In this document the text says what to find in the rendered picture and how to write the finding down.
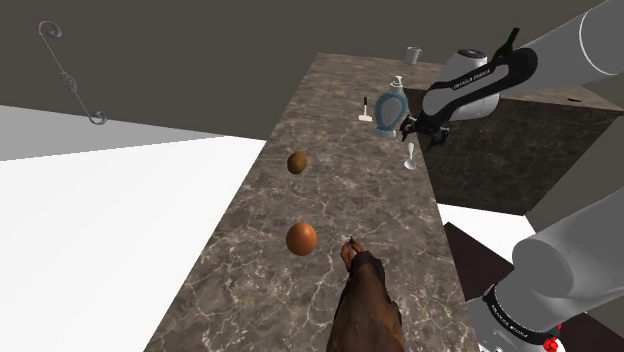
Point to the blue soap dispenser bottle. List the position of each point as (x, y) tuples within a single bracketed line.
[(390, 111)]

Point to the brown potato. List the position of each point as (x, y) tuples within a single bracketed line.
[(297, 163)]

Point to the grey scrolled metal wall hook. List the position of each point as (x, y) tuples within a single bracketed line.
[(68, 81)]

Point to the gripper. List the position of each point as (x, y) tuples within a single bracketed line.
[(425, 126)]

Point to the dark glass bottle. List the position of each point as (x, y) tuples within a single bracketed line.
[(506, 46)]

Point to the orange-brown egg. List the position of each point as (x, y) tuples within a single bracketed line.
[(301, 239)]

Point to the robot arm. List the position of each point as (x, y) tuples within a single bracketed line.
[(560, 273)]

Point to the brown horse figure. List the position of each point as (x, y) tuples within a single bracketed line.
[(365, 307)]

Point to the grey cup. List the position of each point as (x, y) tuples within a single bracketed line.
[(412, 55)]

